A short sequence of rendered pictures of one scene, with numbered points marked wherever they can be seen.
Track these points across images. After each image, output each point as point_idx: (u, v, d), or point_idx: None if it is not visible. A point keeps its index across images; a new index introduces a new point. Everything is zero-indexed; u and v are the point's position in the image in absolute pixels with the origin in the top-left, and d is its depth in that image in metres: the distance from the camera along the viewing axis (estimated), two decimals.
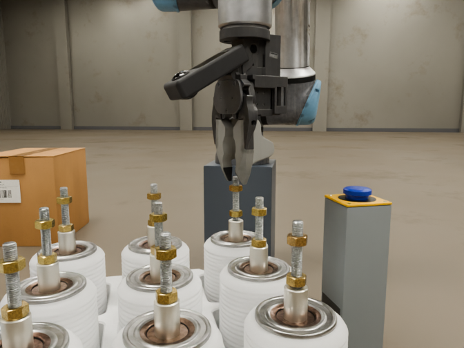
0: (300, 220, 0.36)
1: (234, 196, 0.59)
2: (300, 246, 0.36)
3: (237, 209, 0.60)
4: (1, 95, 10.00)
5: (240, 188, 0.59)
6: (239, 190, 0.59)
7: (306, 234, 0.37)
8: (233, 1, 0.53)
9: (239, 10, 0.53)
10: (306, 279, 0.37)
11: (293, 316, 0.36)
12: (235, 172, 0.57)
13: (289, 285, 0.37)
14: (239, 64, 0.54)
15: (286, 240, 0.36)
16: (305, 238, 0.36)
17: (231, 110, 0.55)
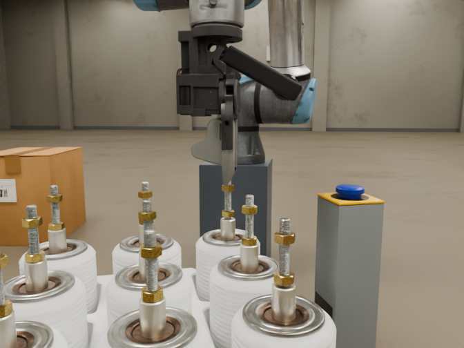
0: (287, 217, 0.36)
1: (226, 195, 0.59)
2: (287, 244, 0.35)
3: (228, 210, 0.59)
4: (0, 95, 9.99)
5: (221, 188, 0.59)
6: (221, 189, 0.59)
7: (293, 232, 0.36)
8: None
9: None
10: (293, 277, 0.37)
11: (280, 315, 0.36)
12: (235, 169, 0.60)
13: (277, 284, 0.36)
14: None
15: (274, 238, 0.36)
16: (293, 236, 0.35)
17: (239, 110, 0.58)
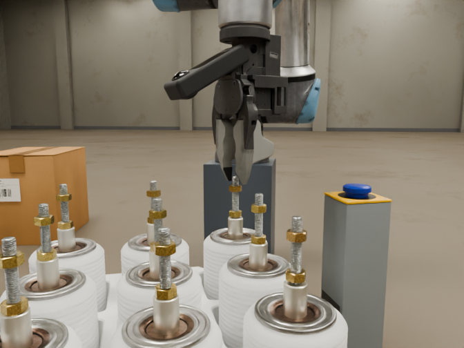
0: (299, 216, 0.36)
1: (238, 196, 0.59)
2: (300, 242, 0.36)
3: (233, 209, 0.60)
4: (1, 95, 10.00)
5: (239, 187, 0.60)
6: (239, 189, 0.60)
7: (305, 230, 0.37)
8: (233, 1, 0.53)
9: (239, 10, 0.53)
10: (305, 275, 0.37)
11: (292, 312, 0.36)
12: (235, 172, 0.57)
13: (288, 281, 0.37)
14: (239, 64, 0.54)
15: (286, 236, 0.36)
16: (304, 234, 0.36)
17: (231, 110, 0.55)
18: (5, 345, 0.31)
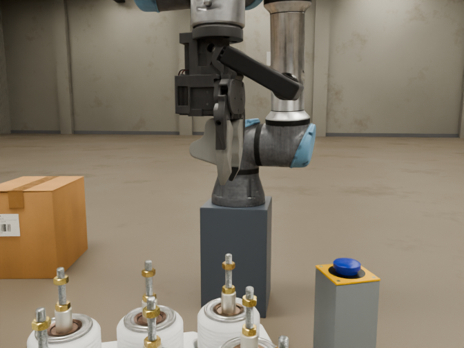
0: (285, 336, 0.38)
1: (225, 273, 0.61)
2: None
3: (231, 286, 0.61)
4: (1, 100, 10.01)
5: (228, 267, 0.60)
6: (227, 269, 0.60)
7: None
8: (244, 8, 0.56)
9: None
10: None
11: None
12: (237, 169, 0.60)
13: None
14: None
15: None
16: None
17: (240, 110, 0.58)
18: None
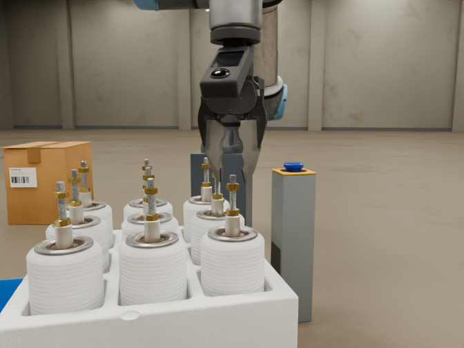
0: (232, 175, 0.59)
1: (204, 171, 0.82)
2: (228, 188, 0.60)
3: (208, 181, 0.83)
4: (3, 95, 10.22)
5: (206, 166, 0.81)
6: (205, 168, 0.81)
7: (229, 184, 0.59)
8: (245, 2, 0.53)
9: (250, 13, 0.54)
10: (228, 213, 0.59)
11: (230, 232, 0.59)
12: (242, 171, 0.58)
13: (233, 213, 0.61)
14: (250, 65, 0.55)
15: (236, 186, 0.60)
16: (226, 184, 0.59)
17: (239, 110, 0.56)
18: (58, 244, 0.54)
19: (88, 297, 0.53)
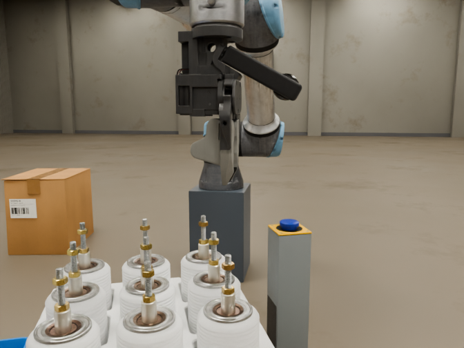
0: (228, 254, 0.61)
1: (201, 229, 0.83)
2: (232, 269, 0.60)
3: (206, 239, 0.84)
4: (3, 100, 10.24)
5: (203, 224, 0.82)
6: (202, 226, 0.83)
7: (230, 261, 0.61)
8: None
9: None
10: (232, 287, 0.62)
11: (225, 310, 0.61)
12: (236, 169, 0.60)
13: (226, 294, 0.60)
14: None
15: (224, 268, 0.60)
16: (234, 264, 0.60)
17: (239, 110, 0.58)
18: (56, 329, 0.55)
19: None
